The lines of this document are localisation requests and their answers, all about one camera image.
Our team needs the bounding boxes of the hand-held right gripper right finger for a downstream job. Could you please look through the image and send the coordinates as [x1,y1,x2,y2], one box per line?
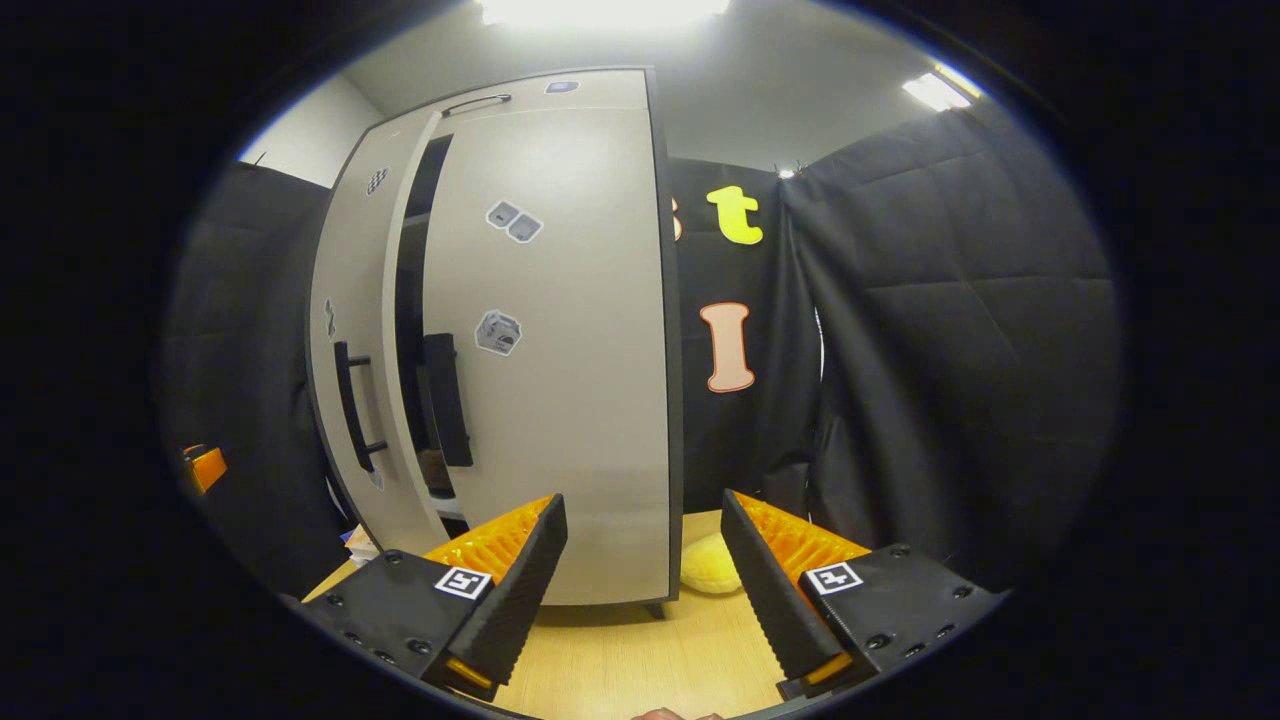
[717,489,1003,701]

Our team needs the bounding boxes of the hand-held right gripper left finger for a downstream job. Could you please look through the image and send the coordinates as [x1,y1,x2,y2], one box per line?
[300,493,569,694]

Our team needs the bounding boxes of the grey shoe cabinet door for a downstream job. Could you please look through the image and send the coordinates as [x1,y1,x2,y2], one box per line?
[420,100,673,608]
[308,110,451,556]

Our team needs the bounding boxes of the grey shoe cabinet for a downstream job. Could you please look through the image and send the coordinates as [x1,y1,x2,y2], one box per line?
[305,65,686,619]

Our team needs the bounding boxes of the grey cabinet drawer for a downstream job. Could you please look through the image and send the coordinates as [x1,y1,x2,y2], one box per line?
[385,68,651,126]

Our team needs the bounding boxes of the yellow plush toy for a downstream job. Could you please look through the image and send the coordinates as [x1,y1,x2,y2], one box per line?
[680,532,746,596]

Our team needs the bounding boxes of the rectangular ceiling light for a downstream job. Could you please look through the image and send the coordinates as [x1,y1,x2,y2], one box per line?
[903,65,986,113]

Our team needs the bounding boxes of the large ceiling light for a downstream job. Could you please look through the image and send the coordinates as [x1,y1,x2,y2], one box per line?
[480,0,731,29]

